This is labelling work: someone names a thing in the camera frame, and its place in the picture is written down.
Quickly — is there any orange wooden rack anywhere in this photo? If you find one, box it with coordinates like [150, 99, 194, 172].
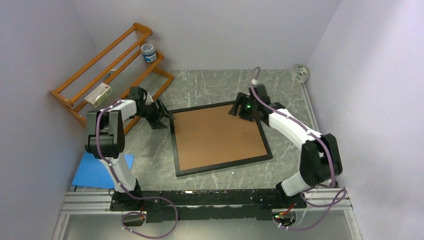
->
[49, 22, 175, 128]

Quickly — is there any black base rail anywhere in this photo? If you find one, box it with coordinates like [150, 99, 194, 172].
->
[109, 188, 307, 223]

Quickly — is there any blue white jar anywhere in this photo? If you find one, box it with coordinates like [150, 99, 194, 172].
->
[140, 43, 157, 63]

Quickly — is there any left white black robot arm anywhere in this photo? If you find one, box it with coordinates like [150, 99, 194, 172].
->
[84, 86, 174, 210]

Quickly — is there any white red small box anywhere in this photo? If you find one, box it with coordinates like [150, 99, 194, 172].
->
[84, 82, 113, 108]

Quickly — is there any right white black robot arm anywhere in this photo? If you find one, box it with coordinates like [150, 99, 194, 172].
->
[229, 84, 343, 208]

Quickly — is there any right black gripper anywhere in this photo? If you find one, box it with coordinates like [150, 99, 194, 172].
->
[227, 93, 257, 122]

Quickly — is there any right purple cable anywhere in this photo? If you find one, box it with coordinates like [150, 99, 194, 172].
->
[249, 66, 348, 232]

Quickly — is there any clear tape roll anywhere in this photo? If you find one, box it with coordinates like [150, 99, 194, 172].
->
[290, 63, 311, 84]

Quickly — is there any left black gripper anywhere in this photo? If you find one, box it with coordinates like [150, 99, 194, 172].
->
[136, 98, 175, 130]

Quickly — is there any black picture frame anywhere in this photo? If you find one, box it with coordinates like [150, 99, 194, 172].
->
[168, 100, 274, 178]

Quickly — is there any blue paper sheet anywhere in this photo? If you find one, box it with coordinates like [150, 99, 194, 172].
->
[71, 152, 135, 189]

